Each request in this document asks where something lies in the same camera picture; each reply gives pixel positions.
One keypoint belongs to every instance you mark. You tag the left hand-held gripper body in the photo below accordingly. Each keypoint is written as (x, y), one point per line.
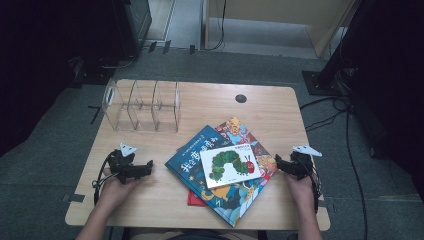
(123, 165)

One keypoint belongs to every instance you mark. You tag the white caterpillar picture book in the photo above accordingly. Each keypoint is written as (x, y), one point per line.
(230, 166)

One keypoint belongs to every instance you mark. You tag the person's right hand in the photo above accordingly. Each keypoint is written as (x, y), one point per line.
(302, 191)

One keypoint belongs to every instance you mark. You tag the person's left hand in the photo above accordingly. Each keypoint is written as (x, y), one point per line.
(115, 191)

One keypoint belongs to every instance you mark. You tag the grey tape strip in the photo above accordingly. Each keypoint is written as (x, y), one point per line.
(330, 206)
(73, 197)

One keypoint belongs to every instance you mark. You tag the black stand base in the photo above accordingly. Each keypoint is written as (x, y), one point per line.
(316, 85)

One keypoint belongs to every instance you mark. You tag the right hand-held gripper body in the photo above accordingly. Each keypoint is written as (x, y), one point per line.
(301, 166)

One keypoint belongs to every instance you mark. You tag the light wooden cabinet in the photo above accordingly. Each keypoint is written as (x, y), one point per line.
(266, 10)

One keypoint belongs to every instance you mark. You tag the dark equipment cabinet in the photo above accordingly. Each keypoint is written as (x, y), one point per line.
(133, 20)

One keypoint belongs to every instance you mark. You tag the clear acrylic book rack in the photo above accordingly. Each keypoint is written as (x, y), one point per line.
(143, 110)

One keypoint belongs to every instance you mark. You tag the colourful animal picture book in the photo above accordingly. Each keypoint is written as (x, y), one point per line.
(238, 133)

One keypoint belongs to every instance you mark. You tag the black curtain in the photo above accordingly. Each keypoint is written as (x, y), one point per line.
(383, 50)

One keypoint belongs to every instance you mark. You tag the dark blue monster picture book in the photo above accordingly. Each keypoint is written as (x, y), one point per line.
(186, 163)

